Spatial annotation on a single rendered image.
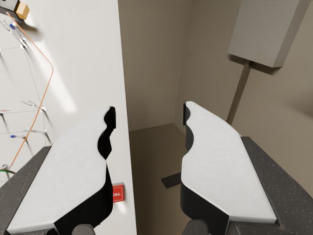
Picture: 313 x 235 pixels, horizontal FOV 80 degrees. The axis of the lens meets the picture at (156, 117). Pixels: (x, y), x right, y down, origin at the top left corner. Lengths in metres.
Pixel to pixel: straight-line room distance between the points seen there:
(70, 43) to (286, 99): 1.55
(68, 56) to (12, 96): 0.21
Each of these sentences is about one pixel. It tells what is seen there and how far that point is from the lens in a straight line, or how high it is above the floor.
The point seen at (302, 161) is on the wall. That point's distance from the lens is 1.84.
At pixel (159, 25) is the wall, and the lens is 2.45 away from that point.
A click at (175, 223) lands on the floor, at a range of 1.92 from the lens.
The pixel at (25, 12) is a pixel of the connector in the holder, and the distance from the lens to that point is 0.73.
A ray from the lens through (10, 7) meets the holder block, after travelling 0.73.
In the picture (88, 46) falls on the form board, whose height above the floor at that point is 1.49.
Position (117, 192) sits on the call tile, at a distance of 0.65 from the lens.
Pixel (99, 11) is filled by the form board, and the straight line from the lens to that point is 0.81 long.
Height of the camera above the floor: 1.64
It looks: 31 degrees down
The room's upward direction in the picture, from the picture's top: 6 degrees clockwise
